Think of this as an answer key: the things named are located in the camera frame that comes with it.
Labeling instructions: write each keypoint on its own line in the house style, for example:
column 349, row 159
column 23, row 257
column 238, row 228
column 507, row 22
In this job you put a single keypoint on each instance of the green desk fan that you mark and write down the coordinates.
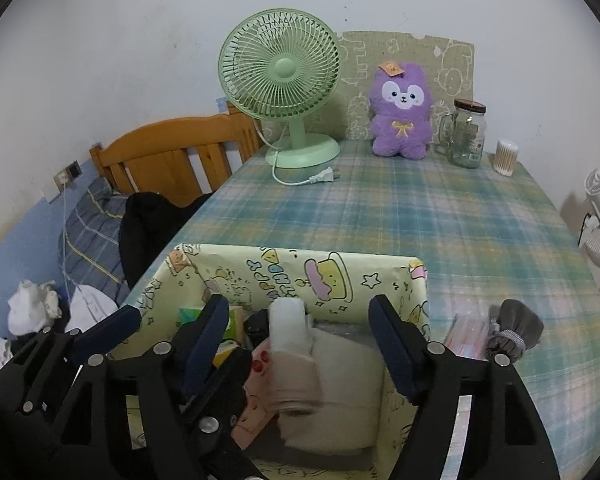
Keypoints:
column 281, row 65

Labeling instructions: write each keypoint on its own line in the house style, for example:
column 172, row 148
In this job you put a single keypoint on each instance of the white folded blanket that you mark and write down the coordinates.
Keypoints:
column 351, row 374

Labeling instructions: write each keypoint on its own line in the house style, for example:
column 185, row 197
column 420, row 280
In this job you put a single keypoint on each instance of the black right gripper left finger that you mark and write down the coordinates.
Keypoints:
column 188, row 406

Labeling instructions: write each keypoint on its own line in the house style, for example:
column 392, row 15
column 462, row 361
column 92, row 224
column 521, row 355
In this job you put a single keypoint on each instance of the glass mason jar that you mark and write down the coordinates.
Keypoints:
column 462, row 134

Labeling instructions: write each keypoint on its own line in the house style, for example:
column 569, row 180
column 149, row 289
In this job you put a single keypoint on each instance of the yellow cartoon fabric storage box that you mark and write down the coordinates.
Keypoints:
column 336, row 288

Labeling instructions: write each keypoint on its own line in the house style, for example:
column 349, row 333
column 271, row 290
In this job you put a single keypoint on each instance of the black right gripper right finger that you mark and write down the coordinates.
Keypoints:
column 505, row 436

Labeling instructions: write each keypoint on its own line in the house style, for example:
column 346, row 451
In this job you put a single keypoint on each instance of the clear plastic zip bag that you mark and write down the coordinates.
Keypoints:
column 468, row 335

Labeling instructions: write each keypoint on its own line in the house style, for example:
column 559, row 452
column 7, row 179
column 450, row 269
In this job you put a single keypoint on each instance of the black garment on chair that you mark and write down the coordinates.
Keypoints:
column 149, row 223

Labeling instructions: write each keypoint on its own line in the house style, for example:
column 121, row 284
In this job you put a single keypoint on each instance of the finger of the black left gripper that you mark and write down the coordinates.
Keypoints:
column 62, row 412

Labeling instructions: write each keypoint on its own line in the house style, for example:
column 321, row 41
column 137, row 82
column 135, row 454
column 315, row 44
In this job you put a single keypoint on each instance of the wooden chair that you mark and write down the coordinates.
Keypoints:
column 155, row 158

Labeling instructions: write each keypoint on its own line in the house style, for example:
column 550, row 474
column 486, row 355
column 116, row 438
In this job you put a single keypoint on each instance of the patterned beige cardboard panel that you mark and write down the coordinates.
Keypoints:
column 447, row 63

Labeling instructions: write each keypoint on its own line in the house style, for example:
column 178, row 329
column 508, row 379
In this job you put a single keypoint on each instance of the white cloth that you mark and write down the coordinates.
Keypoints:
column 33, row 307
column 290, row 329

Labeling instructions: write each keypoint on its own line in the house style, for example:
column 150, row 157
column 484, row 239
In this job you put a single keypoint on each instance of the plaid tablecloth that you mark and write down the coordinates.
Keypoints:
column 482, row 237

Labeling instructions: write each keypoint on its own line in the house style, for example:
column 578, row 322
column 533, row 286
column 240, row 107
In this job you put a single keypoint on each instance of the cotton swab container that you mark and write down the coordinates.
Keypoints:
column 505, row 157

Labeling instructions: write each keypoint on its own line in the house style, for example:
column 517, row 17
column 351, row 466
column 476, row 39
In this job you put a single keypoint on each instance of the grey knitted pouch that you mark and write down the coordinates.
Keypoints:
column 515, row 330

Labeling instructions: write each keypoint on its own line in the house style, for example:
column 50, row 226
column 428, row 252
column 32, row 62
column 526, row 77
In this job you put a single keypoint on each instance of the purple plush bear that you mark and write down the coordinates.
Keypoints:
column 401, row 103

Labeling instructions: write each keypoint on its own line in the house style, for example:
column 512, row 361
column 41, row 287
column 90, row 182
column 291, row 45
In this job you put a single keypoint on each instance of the blue striped pillow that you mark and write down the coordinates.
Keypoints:
column 88, row 247

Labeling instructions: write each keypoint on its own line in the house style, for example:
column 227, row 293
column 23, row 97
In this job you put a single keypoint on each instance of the crumpled white cloth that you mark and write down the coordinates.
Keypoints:
column 33, row 307

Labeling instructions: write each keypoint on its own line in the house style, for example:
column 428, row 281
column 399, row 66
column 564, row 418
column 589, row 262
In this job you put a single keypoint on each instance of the wall power outlet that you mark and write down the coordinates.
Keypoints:
column 65, row 177

